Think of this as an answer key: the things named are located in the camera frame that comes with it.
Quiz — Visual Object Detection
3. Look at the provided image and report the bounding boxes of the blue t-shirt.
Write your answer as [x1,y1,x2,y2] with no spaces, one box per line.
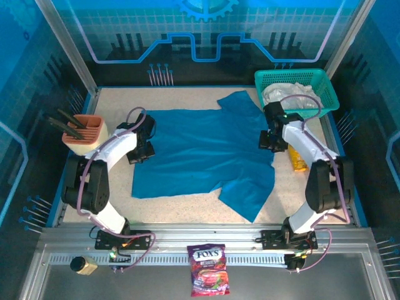
[131,90,276,224]

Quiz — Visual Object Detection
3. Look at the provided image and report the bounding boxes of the yellow snack bag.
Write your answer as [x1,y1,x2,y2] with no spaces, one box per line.
[287,143,310,173]

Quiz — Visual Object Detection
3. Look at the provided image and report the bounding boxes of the white t-shirt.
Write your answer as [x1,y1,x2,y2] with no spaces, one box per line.
[261,81,323,110]

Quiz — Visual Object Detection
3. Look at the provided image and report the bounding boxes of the terracotta cream utensil holder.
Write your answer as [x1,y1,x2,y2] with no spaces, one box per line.
[61,114,109,157]

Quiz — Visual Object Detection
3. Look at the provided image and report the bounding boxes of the black utensil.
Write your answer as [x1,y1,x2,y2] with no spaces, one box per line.
[42,114,84,141]
[56,108,88,129]

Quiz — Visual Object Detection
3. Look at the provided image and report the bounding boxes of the teal plastic basket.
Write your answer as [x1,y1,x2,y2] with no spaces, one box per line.
[254,67,341,121]

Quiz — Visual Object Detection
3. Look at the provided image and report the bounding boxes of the purple Fox's candy bag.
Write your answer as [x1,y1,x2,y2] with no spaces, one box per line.
[186,243,231,298]

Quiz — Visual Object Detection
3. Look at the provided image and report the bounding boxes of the black gold small jar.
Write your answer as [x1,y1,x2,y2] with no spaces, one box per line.
[69,256,98,276]

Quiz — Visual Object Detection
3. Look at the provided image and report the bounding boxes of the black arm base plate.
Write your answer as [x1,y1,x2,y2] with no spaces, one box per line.
[261,229,319,251]
[94,229,153,251]

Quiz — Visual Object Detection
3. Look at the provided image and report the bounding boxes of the aluminium frame post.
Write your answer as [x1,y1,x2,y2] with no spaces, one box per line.
[34,0,99,96]
[323,0,376,76]

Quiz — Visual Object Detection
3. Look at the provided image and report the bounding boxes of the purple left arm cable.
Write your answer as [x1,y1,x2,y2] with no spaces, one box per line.
[76,106,157,273]

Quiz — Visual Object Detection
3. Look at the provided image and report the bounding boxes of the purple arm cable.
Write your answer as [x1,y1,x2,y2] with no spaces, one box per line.
[76,106,157,273]
[279,94,351,273]

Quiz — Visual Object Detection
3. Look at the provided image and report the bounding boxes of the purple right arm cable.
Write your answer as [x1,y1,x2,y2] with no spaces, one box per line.
[279,94,351,273]

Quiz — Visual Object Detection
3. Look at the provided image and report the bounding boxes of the aluminium frame beam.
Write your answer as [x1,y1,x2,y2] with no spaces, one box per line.
[37,222,376,251]

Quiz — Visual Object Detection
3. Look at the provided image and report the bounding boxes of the black cable connector block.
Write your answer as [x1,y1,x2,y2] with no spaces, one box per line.
[284,251,309,273]
[108,246,132,273]

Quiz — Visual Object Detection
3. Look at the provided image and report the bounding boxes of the grey slotted cable duct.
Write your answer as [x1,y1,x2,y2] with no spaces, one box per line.
[49,252,290,267]

